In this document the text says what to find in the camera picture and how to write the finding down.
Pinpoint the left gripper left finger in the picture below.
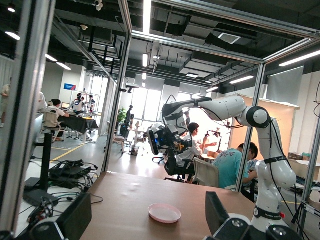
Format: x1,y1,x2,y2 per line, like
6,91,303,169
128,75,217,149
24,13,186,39
29,191,93,240

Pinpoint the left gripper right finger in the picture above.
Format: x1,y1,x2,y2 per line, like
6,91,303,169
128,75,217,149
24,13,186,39
203,191,305,240

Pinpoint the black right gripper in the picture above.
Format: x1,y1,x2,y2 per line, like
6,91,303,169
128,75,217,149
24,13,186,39
156,123,193,155

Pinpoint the seated person white shirt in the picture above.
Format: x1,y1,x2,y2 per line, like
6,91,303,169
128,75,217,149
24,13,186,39
176,122,218,173
42,99,71,141

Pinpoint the black office chair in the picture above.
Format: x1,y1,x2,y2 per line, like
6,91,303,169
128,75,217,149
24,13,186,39
163,147,198,183

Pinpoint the white mesh chair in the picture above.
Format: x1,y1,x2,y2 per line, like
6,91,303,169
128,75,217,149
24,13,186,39
192,157,221,188

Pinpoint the person in teal shirt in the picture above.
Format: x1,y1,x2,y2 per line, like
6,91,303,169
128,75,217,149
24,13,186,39
212,142,260,191

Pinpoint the pink plate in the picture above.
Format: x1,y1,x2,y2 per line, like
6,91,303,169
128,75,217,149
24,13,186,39
147,202,182,225

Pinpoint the green potted plant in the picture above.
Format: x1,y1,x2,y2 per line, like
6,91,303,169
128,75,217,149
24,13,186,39
117,107,128,123

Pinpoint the linear ceiling light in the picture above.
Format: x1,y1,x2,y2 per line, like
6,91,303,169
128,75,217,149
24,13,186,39
142,0,152,35
278,49,320,68
229,74,255,85

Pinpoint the black draped table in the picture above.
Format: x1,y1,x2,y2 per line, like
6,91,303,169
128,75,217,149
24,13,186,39
59,114,100,143

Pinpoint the beige backdrop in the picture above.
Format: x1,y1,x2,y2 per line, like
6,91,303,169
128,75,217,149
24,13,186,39
228,93,301,163

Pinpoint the white humanoid robot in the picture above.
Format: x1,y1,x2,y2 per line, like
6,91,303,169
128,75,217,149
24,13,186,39
72,92,87,113

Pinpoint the grey roller screen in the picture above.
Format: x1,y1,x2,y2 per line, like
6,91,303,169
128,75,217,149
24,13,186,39
266,66,305,107

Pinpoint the person in beige shirt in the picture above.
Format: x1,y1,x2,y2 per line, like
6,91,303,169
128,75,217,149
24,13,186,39
0,77,12,128

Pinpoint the black cable pile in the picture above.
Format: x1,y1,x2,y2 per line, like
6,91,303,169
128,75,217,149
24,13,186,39
48,159,100,191

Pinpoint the black mounted camera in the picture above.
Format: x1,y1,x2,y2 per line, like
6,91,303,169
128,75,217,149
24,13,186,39
119,83,140,95

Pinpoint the aluminium frame post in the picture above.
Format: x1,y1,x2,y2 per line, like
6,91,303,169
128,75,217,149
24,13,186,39
299,119,320,226
234,63,266,193
101,0,133,173
0,0,57,240

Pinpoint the aluminium frame beam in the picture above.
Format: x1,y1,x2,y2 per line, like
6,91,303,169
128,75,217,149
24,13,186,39
261,37,320,63
149,0,320,38
51,14,118,85
131,30,266,65

